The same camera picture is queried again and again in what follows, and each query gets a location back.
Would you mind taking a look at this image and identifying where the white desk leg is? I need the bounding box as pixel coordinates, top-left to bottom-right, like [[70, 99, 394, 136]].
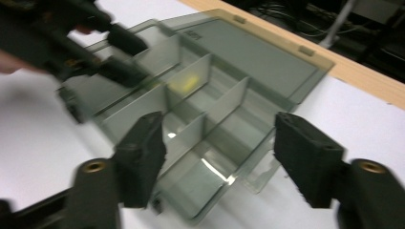
[[318, 0, 358, 50]]

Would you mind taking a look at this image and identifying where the small yellow block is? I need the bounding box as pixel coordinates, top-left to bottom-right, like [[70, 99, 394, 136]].
[[167, 73, 203, 94]]

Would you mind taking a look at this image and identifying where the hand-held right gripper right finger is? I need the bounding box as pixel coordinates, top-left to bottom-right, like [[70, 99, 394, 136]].
[[273, 112, 347, 210]]

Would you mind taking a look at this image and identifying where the grey transparent compartment box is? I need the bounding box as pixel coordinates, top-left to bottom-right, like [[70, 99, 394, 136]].
[[56, 9, 336, 224]]

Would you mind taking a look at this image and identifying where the wooden table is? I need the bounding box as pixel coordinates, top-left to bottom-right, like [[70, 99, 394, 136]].
[[180, 0, 405, 111]]

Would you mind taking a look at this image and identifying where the bundle of floor cables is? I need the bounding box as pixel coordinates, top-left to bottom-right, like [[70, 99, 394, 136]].
[[251, 1, 405, 65]]

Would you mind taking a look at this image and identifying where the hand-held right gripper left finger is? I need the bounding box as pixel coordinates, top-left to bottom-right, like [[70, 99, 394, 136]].
[[113, 111, 167, 210]]

